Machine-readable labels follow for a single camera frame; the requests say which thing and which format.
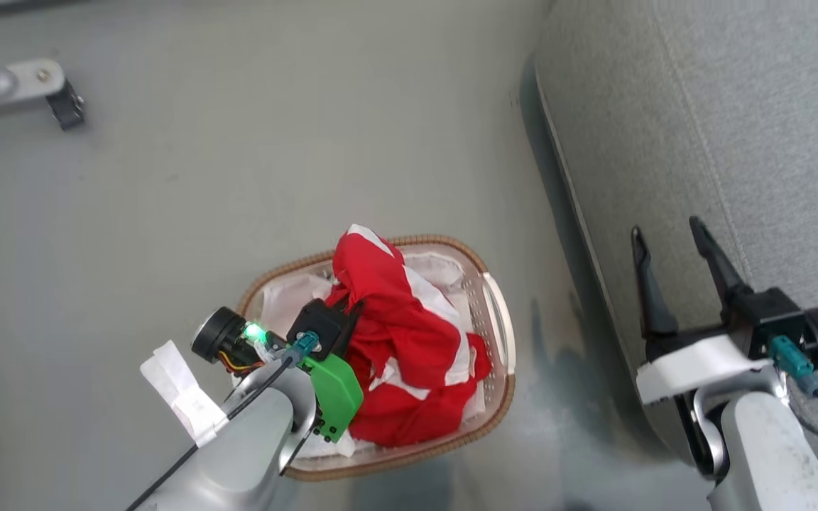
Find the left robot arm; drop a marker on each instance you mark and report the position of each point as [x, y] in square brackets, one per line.
[238, 461]

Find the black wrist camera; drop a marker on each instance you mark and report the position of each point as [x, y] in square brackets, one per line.
[771, 319]
[320, 325]

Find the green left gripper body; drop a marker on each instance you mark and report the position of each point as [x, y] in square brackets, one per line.
[338, 390]

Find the beige plastic laundry basket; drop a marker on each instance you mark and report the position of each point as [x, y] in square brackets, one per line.
[502, 319]

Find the black caster wheel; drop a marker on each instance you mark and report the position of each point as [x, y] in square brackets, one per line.
[67, 106]

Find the white tape tag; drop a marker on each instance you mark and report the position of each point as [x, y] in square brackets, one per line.
[178, 390]

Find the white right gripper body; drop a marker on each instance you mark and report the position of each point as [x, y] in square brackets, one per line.
[693, 365]

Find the grey fabric sofa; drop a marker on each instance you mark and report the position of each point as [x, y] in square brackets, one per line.
[735, 106]

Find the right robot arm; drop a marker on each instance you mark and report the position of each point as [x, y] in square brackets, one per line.
[771, 447]

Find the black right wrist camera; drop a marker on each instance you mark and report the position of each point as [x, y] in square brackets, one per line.
[771, 319]

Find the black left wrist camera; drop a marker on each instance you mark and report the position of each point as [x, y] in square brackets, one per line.
[320, 325]

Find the red and white garment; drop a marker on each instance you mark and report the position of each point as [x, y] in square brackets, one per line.
[395, 333]

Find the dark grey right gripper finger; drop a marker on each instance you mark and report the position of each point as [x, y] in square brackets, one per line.
[652, 291]
[718, 266]

